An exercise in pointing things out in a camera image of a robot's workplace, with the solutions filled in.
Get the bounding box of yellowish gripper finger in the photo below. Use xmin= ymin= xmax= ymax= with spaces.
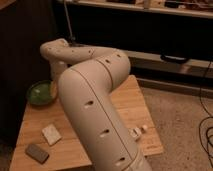
xmin=50 ymin=81 xmax=57 ymax=98

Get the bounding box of green ceramic bowl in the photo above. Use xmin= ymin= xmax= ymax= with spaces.
xmin=26 ymin=80 xmax=57 ymax=106

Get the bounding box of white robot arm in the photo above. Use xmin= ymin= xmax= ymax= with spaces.
xmin=40 ymin=38 xmax=152 ymax=171

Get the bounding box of white sponge block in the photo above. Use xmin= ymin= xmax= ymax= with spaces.
xmin=42 ymin=124 xmax=62 ymax=146

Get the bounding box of wooden table board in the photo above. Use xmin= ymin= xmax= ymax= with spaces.
xmin=9 ymin=75 xmax=164 ymax=171

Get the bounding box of metal stand rod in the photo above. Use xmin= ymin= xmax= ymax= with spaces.
xmin=63 ymin=0 xmax=76 ymax=44

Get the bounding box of dark grey block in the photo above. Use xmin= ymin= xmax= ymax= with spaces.
xmin=25 ymin=144 xmax=49 ymax=164

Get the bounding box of small white bottle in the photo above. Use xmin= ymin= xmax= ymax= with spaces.
xmin=130 ymin=125 xmax=148 ymax=141

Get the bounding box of black device on shelf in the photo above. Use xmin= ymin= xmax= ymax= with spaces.
xmin=160 ymin=55 xmax=189 ymax=64

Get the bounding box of low wooden shelf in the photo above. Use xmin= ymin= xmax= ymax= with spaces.
xmin=62 ymin=41 xmax=213 ymax=98

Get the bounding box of black cable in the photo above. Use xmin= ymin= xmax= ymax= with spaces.
xmin=197 ymin=59 xmax=213 ymax=159

